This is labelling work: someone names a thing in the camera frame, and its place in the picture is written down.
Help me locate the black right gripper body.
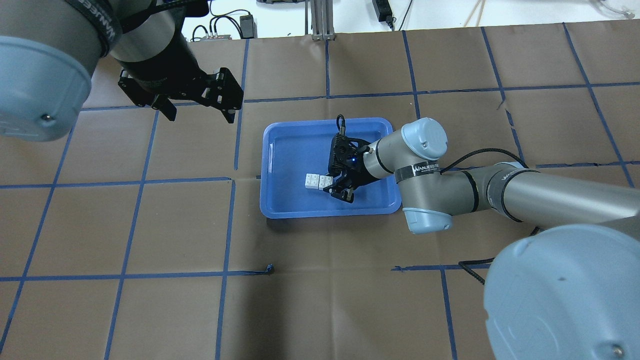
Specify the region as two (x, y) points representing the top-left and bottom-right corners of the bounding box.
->
(323, 137), (380, 196)

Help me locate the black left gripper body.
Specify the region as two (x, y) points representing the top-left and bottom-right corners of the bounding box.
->
(118, 52), (244, 111)

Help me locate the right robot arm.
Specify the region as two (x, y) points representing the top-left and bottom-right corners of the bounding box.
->
(324, 115), (639, 360)

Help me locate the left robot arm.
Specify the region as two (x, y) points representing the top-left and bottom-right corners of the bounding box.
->
(0, 0), (244, 142)

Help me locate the blue plastic tray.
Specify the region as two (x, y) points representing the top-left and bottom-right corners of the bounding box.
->
(259, 120), (402, 219)

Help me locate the black red usb hub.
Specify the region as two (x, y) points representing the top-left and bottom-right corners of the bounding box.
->
(192, 34), (233, 43)

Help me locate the brown paper table cover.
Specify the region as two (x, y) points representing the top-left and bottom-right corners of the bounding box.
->
(1, 20), (639, 360)

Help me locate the black power adapter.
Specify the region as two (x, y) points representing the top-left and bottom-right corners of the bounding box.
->
(371, 0), (396, 31)

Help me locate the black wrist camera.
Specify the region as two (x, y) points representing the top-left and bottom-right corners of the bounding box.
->
(327, 133), (370, 176)

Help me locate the aluminium frame post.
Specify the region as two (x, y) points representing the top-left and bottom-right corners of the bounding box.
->
(304, 0), (336, 42)

